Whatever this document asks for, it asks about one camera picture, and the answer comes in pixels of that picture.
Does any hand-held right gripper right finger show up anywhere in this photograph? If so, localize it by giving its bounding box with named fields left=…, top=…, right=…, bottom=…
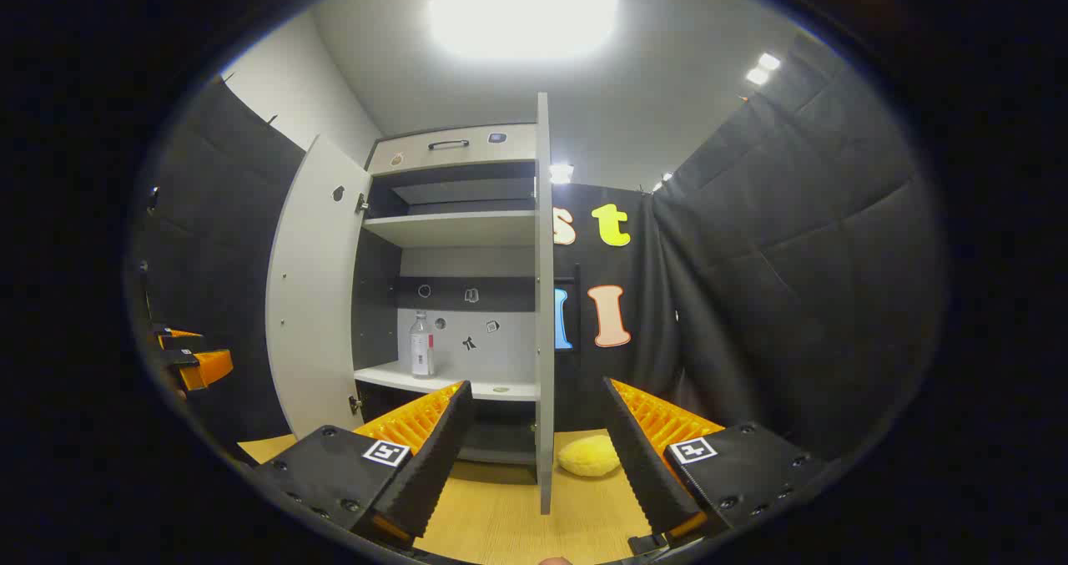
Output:
left=602, top=376, right=832, bottom=542

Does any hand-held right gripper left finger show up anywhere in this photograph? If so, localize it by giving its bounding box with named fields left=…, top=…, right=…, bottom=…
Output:
left=250, top=380, right=476, bottom=542

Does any clear plastic bottle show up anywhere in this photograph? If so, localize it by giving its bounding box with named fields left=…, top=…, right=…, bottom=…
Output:
left=409, top=310, right=436, bottom=379

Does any grey cabinet door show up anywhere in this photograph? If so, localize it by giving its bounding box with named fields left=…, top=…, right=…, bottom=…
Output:
left=534, top=92, right=557, bottom=516
left=265, top=135, right=372, bottom=441

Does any grey cabinet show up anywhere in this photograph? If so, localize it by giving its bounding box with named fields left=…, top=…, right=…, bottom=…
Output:
left=350, top=123, right=552, bottom=467

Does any white cabinet shelf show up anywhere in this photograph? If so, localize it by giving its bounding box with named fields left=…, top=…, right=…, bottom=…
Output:
left=363, top=210, right=537, bottom=249
left=355, top=362, right=540, bottom=402

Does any grey cabinet drawer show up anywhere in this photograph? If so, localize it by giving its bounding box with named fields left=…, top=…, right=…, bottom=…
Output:
left=367, top=124, right=539, bottom=176

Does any yellow plush ball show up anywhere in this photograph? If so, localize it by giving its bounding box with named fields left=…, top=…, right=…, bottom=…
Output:
left=557, top=435, right=622, bottom=477

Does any black backdrop cloth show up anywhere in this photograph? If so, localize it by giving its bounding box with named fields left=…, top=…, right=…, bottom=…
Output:
left=551, top=31, right=948, bottom=466
left=133, top=77, right=306, bottom=466

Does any large ceiling light panel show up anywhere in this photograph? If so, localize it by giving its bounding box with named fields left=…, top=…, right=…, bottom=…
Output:
left=427, top=0, right=620, bottom=61

